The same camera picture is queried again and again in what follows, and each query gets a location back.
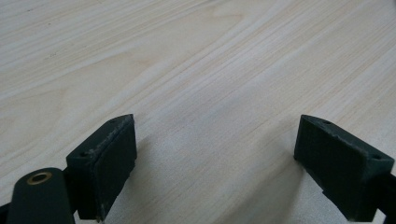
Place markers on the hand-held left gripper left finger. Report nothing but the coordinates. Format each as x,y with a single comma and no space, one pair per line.
102,168

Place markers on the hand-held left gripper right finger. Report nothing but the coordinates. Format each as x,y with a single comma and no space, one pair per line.
339,165

